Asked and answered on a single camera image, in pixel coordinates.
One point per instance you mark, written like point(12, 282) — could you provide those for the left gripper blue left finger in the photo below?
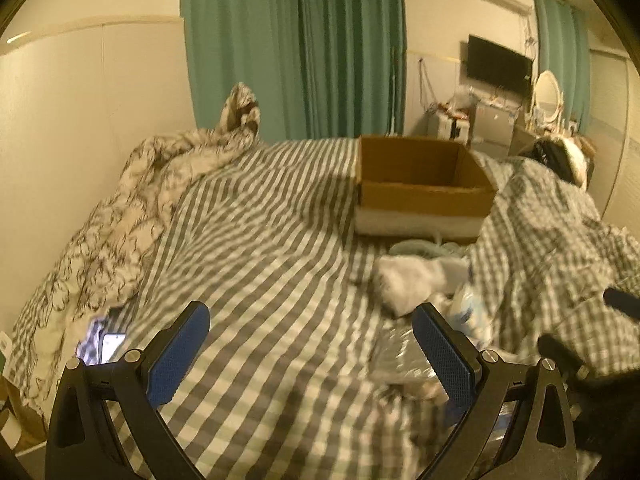
point(83, 442)

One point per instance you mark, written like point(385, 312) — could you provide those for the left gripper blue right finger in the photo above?
point(539, 441)

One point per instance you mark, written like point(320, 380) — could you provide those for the clear plastic packet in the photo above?
point(398, 360)

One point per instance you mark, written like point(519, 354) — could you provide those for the grey-green plastic hanger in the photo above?
point(428, 249)

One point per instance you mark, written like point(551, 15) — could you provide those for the floral white quilt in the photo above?
point(101, 267)

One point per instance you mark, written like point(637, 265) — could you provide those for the grey checkered bed cover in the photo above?
point(282, 388)

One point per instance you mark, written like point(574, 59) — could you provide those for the black and white bag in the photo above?
point(562, 156)

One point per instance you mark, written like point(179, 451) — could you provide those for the brown cardboard box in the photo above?
point(417, 187)

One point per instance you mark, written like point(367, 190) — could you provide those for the grey cabinet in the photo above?
point(491, 129)

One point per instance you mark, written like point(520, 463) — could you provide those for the white oval vanity mirror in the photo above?
point(547, 98)

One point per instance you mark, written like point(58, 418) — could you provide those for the white sliding wardrobe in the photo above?
point(614, 130)

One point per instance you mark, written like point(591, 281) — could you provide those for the white suitcase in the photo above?
point(449, 127)

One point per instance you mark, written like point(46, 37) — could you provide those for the small green curtain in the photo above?
point(563, 48)

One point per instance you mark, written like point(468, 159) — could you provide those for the large green curtain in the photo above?
point(318, 68)

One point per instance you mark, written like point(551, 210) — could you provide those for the black wall television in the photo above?
point(498, 66)

